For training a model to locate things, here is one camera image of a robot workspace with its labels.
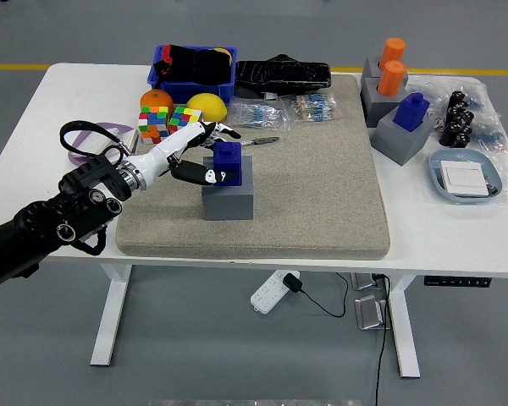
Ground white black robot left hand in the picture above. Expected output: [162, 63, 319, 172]
[133, 120, 242, 189]

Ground blue square seal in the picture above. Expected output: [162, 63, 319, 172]
[393, 92, 431, 134]
[213, 141, 243, 187]

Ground grey cube seal holder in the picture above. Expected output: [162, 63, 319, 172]
[361, 56, 410, 81]
[371, 105, 436, 167]
[201, 155, 255, 221]
[360, 76, 410, 128]

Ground orange cylinder seal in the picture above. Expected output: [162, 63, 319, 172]
[377, 59, 407, 97]
[378, 37, 407, 71]

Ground multicolour puzzle cube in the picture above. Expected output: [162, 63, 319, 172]
[137, 105, 171, 145]
[168, 106, 204, 136]

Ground orange fruit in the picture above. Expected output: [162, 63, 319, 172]
[139, 89, 174, 115]

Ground yellow lemon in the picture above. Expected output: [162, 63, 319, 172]
[185, 92, 229, 125]

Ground blue plastic bin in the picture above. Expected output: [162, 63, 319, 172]
[146, 44, 238, 107]

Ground purple tray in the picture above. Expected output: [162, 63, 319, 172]
[67, 121, 140, 168]

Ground black gloves bundle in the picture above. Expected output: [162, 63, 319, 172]
[154, 43, 234, 85]

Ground small metal pliers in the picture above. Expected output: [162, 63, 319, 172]
[240, 135, 281, 148]

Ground bag of blue resistors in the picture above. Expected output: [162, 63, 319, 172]
[227, 96, 291, 133]

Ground black plastic tray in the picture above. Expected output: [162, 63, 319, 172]
[235, 53, 333, 96]

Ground grey-brown table mat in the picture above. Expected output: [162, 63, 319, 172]
[114, 74, 391, 261]

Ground bag of tan resistors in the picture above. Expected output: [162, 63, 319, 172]
[281, 92, 344, 124]

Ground white table leg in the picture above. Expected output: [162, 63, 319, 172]
[383, 274, 421, 379]
[89, 264, 133, 367]

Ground white power strip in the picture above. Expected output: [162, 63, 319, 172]
[249, 269, 301, 316]

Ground black power adapter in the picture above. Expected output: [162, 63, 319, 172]
[282, 272, 302, 294]

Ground metal floor socket box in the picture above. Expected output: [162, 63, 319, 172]
[354, 294, 391, 332]
[350, 272, 386, 292]

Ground light blue tray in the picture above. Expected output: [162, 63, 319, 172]
[428, 148, 504, 206]

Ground black table control panel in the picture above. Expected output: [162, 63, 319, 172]
[422, 275, 492, 288]

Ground white wall switch plate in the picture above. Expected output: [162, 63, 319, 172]
[122, 129, 140, 156]
[74, 129, 119, 157]
[439, 161, 492, 198]

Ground thin black adapter cable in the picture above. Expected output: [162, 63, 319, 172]
[298, 272, 351, 319]

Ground black power cable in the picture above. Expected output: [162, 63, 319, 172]
[372, 274, 393, 406]

